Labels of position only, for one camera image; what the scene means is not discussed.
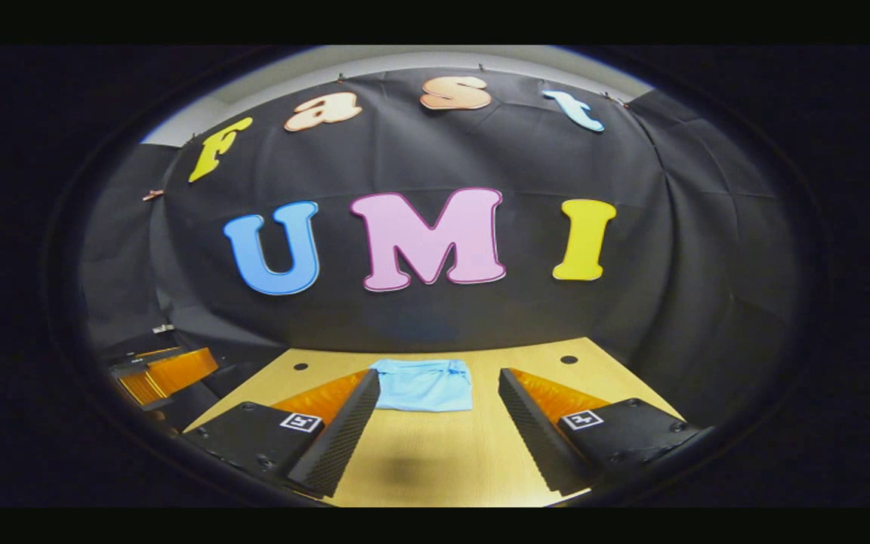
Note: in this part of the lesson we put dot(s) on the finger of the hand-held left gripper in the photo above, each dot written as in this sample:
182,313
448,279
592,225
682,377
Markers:
186,370
144,364

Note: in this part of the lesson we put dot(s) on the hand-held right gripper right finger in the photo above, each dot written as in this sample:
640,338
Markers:
533,431

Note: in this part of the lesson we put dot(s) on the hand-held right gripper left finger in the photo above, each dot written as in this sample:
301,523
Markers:
344,438

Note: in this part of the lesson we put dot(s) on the light blue T-shirt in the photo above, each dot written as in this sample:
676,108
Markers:
424,385

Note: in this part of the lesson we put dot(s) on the red-brown cloth clip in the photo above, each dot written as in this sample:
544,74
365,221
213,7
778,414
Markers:
153,195

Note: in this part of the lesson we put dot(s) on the black backdrop cloth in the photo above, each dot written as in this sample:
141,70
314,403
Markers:
420,151

